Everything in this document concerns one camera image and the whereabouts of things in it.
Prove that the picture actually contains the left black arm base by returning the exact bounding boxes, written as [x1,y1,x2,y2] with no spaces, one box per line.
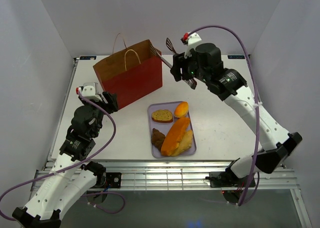
[80,161,122,188]

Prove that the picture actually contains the right blue table sticker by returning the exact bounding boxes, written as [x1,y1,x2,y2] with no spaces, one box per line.
[227,55,245,60]

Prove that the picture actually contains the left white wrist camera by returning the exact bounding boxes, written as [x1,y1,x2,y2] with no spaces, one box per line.
[75,82,102,101]

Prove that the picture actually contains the blue table sticker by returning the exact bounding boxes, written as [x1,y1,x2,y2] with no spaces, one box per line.
[79,56,97,60]
[227,55,245,60]

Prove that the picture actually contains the metal tongs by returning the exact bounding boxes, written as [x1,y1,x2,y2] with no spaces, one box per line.
[150,38,197,90]

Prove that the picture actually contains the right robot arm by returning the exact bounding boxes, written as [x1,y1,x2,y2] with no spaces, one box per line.
[170,43,302,185]

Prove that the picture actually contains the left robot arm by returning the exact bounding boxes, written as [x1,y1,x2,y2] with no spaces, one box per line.
[12,87,119,227]

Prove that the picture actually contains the sliced brown bread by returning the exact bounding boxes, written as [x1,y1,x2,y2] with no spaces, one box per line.
[151,109,173,123]

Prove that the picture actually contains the long orange baguette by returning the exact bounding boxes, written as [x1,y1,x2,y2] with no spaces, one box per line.
[160,117,191,156]

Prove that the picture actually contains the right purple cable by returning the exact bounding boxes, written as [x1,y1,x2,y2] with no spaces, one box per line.
[187,25,262,207]

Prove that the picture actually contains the purple cable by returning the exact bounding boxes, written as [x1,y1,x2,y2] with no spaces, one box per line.
[0,91,127,221]
[187,25,262,207]

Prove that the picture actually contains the left blue table sticker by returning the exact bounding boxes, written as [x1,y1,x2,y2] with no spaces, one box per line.
[79,56,97,60]

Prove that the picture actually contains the aluminium table frame rail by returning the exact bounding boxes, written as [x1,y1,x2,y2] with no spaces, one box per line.
[31,160,301,191]

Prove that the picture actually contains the round orange bun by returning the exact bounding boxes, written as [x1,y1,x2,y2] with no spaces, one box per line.
[174,101,189,118]

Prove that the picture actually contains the red paper bag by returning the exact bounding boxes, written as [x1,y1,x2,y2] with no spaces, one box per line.
[93,40,163,109]

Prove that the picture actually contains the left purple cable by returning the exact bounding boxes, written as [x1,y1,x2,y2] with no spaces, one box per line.
[0,91,127,221]

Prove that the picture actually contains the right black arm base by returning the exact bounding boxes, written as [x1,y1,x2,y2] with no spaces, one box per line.
[205,161,248,188]

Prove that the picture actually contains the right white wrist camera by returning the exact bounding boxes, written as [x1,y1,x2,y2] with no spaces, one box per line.
[181,33,202,59]

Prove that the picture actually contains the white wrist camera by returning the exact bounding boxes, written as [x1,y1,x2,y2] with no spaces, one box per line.
[75,82,102,101]
[181,33,202,59]

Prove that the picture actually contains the brown chocolate croissant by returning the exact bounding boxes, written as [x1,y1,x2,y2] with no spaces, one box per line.
[151,128,166,150]

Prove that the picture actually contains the pale yellow flat bread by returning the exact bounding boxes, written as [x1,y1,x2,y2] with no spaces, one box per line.
[171,130,193,157]

